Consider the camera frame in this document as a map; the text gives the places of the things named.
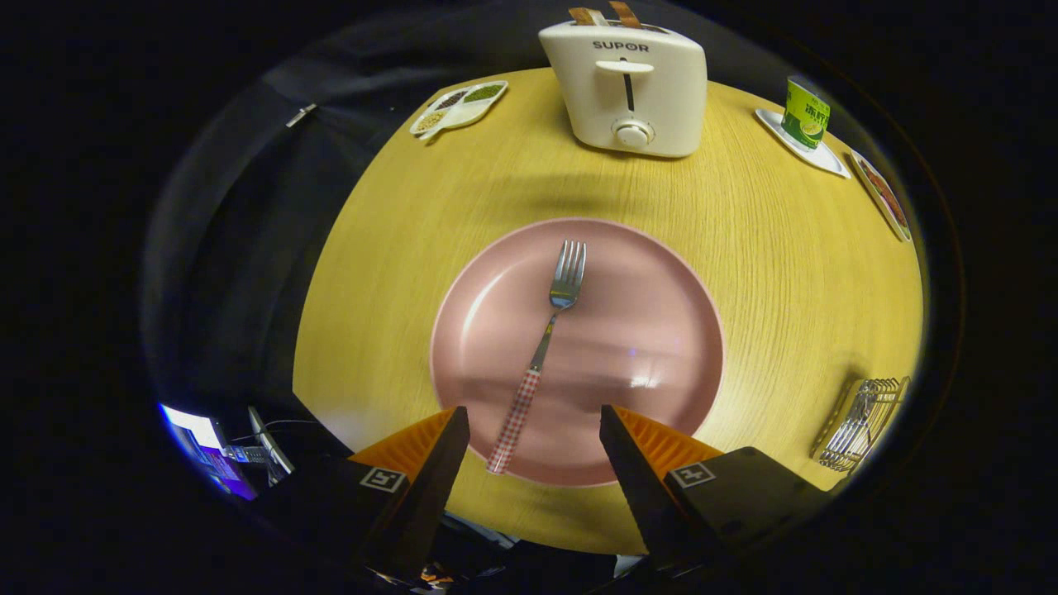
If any white divided bean dish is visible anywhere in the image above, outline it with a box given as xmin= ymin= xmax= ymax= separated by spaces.
xmin=409 ymin=80 xmax=508 ymax=141

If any black backdrop cloth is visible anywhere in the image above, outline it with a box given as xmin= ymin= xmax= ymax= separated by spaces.
xmin=141 ymin=4 xmax=563 ymax=414

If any white plate with food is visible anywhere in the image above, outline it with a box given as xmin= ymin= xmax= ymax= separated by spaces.
xmin=850 ymin=149 xmax=913 ymax=243

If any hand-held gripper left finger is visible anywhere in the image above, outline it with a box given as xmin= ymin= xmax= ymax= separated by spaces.
xmin=256 ymin=405 xmax=471 ymax=579

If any metal wire basket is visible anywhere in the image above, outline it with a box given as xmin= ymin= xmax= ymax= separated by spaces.
xmin=810 ymin=376 xmax=912 ymax=474

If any white keyboard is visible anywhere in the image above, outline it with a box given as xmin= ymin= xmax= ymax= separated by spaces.
xmin=248 ymin=407 xmax=295 ymax=478

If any white square coaster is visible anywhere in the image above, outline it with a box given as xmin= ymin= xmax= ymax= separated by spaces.
xmin=754 ymin=108 xmax=851 ymax=179

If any green label drink bottle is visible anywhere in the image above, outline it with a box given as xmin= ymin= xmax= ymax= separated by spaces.
xmin=781 ymin=76 xmax=831 ymax=150

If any fork with checked handle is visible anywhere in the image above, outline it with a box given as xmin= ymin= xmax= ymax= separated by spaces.
xmin=486 ymin=240 xmax=588 ymax=475

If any white toaster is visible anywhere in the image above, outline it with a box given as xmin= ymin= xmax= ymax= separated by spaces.
xmin=538 ymin=21 xmax=708 ymax=159

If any lit computer screen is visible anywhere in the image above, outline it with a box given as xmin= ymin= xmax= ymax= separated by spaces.
xmin=161 ymin=403 xmax=257 ymax=501

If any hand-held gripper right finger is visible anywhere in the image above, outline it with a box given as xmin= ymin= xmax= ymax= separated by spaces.
xmin=599 ymin=404 xmax=832 ymax=571

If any pink plate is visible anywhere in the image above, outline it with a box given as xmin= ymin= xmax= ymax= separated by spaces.
xmin=429 ymin=217 xmax=727 ymax=488

